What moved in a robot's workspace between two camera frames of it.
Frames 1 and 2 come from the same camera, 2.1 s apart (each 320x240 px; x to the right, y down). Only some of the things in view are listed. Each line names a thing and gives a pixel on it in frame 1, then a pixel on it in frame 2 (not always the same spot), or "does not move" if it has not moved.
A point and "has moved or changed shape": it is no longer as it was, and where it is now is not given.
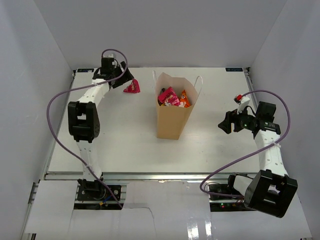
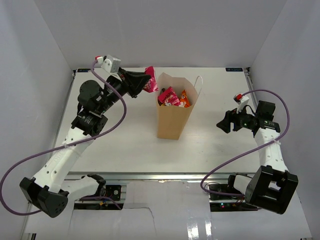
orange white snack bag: (184, 101) does not move
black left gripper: (126, 77) → (133, 82)
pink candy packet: (169, 95) does not move
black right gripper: (232, 117) does not move
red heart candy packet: (134, 87) has moved or changed shape
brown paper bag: (172, 119) does not move
